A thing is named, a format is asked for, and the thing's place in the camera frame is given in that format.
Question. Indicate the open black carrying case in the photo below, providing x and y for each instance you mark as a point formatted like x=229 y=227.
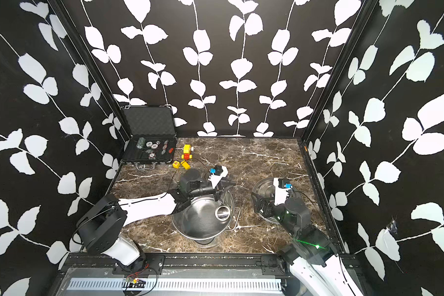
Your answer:
x=152 y=136

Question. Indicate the stainless steel pot lid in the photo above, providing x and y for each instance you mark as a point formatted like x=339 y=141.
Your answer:
x=266 y=192

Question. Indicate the white slotted cable duct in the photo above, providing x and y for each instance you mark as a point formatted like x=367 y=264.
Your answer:
x=265 y=286

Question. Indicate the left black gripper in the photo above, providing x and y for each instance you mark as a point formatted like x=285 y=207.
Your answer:
x=218 y=190

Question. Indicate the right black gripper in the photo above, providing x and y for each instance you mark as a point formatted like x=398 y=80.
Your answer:
x=263 y=201

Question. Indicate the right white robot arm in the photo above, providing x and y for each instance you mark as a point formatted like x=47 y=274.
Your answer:
x=311 y=257

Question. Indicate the small yellow cube block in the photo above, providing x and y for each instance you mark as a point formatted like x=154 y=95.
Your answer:
x=176 y=164

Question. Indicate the metal ladle spoon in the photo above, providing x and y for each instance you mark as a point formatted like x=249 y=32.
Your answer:
x=223 y=212

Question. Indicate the black front rail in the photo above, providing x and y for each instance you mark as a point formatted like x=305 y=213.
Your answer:
x=268 y=264

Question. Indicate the yellow flat toy brick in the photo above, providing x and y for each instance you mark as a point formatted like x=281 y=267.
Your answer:
x=185 y=165

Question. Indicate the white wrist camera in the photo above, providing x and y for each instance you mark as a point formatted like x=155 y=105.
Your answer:
x=217 y=173
x=283 y=188

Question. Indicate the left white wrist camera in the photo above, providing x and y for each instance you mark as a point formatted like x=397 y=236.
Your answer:
x=217 y=173

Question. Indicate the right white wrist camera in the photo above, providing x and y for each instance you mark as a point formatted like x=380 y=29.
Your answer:
x=283 y=188

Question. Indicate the yellow red toy block figure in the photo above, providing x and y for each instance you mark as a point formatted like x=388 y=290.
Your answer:
x=187 y=152

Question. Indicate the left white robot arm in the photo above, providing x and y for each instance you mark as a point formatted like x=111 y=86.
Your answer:
x=100 y=228

